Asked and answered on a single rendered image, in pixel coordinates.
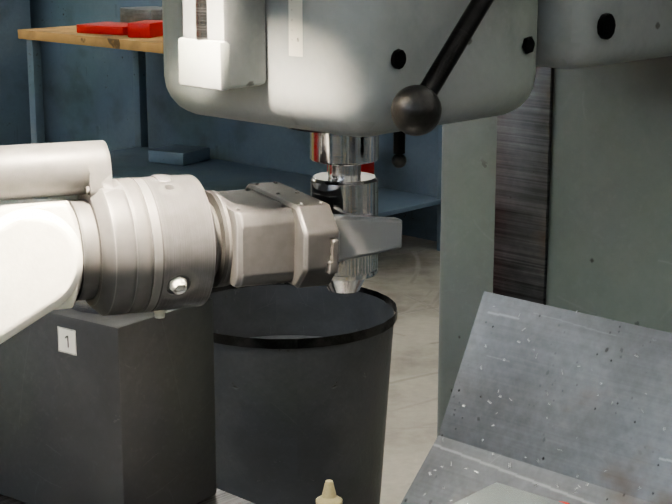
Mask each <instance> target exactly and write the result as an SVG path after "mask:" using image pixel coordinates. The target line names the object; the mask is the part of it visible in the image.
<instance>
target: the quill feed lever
mask: <svg viewBox="0 0 672 504"><path fill-rule="evenodd" d="M493 1H494V0H471V1H470V3H469V4H468V6H467V7H466V9H465V11H464V12H463V14H462V16H461V17H460V19H459V21H458V22H457V24H456V26H455V27H454V29H453V31H452V32H451V34H450V36H449V37H448V39H447V41H446V42H445V44H444V46H443V47H442V49H441V51H440V52H439V54H438V56H437V57H436V59H435V60H434V62H433V64H432V65H431V67H430V69H429V70H428V72H427V74H426V75H425V77H424V79H423V80H422V82H421V84H420V85H411V86H407V87H405V88H403V89H402V90H400V91H399V92H398V93H397V94H396V96H395V97H394V99H393V101H392V105H391V117H392V120H393V122H394V124H395V125H396V127H397V128H398V129H399V130H400V131H402V132H403V133H405V134H408V135H411V136H421V135H425V134H427V133H429V132H431V131H432V130H433V129H434V128H435V127H436V126H437V124H438V123H439V121H440V118H441V114H442V107H441V102H440V100H439V98H438V96H437V95H438V93H439V91H440V90H441V88H442V86H443V85H444V83H445V81H446V80H447V78H448V76H449V75H450V73H451V71H452V70H453V68H454V66H455V65H456V63H457V61H458V60H459V58H460V56H461V55H462V53H463V51H464V50H465V48H466V46H467V45H468V43H469V41H470V39H471V38H472V36H473V34H474V33H475V31H476V29H477V28H478V26H479V24H480V23H481V21H482V19H483V18H484V16H485V14H486V13H487V11H488V9H489V8H490V6H491V4H492V3H493Z"/></svg>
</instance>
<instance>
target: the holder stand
mask: <svg viewBox="0 0 672 504"><path fill-rule="evenodd" d="M216 491H217V489H216V439H215V389H214V340H213V301H212V299H211V298H208V300H207V301H206V303H205V304H204V305H202V306H198V307H188V308H178V309H168V310H166V313H165V317H164V318H161V319H158V318H155V313H154V311H149V312H137V313H128V314H118V315H108V316H102V315H100V314H99V313H98V312H96V311H95V310H94V309H93V308H92V307H91V306H89V305H88V304H87V302H86V301H85V300H79V301H75V304H74V306H73V307H72V308H67V309H57V310H52V311H51V312H49V313H48V314H46V315H45V316H43V317H41V318H40V319H38V320H37V321H35V322H34V323H32V324H31V325H29V326H28V327H26V328H24V329H23V330H21V331H20V332H18V333H17V334H15V335H14V336H12V337H11V338H9V339H7V340H6V341H4V342H3V343H1V344H0V494H1V495H4V496H7V497H10V498H13V499H16V500H19V501H21V502H24V503H27V504H197V503H199V502H201V501H203V500H205V499H207V498H209V497H211V496H213V495H215V494H216Z"/></svg>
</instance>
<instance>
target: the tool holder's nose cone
mask: <svg viewBox="0 0 672 504"><path fill-rule="evenodd" d="M364 281H365V279H363V280H356V281H333V280H331V282H330V283H329V285H326V286H327V288H328V290H329V291H331V292H334V293H355V292H358V291H359V290H360V288H361V286H362V285H363V283H364Z"/></svg>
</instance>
